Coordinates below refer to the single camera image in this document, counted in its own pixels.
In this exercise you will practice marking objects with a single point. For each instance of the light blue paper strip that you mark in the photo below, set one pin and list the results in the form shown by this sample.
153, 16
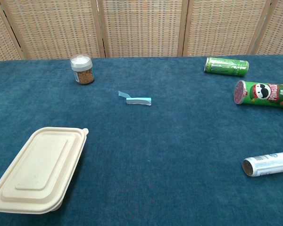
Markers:
139, 101

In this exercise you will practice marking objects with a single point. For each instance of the green Pringles can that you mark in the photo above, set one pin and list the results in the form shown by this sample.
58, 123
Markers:
266, 94

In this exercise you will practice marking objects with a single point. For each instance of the green Monster energy can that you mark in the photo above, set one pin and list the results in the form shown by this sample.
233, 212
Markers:
226, 66

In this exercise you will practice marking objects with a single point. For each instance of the clear spice jar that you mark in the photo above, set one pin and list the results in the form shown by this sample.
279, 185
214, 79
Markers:
82, 70

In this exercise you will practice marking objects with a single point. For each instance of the silver foil roll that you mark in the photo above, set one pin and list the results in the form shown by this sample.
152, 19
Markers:
266, 163

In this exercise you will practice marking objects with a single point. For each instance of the blue table cloth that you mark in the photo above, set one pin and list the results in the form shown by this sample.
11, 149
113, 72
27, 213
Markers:
155, 153

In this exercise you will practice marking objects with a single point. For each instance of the beige lidded food container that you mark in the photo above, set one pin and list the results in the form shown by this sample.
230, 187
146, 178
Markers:
40, 168

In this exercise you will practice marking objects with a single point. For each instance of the woven folding screen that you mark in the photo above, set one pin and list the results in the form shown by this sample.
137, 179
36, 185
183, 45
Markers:
141, 27

